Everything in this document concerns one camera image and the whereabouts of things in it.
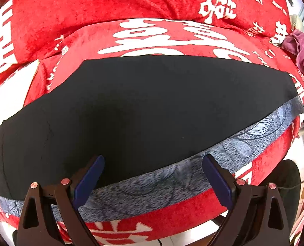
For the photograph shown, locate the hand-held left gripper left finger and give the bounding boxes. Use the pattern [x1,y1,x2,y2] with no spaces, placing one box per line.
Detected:
[16,155,106,246]

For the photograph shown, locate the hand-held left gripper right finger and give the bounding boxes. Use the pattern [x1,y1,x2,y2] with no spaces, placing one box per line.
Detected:
[202,154,291,246]

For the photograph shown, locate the black pants with grey waistband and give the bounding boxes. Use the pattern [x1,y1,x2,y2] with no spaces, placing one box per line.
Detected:
[0,55,304,222]

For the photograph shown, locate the red printed blanket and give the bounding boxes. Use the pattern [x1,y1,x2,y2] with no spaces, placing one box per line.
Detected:
[0,18,304,246]

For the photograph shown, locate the red printed cushion cover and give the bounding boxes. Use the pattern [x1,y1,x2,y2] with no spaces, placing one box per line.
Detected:
[0,0,296,100]

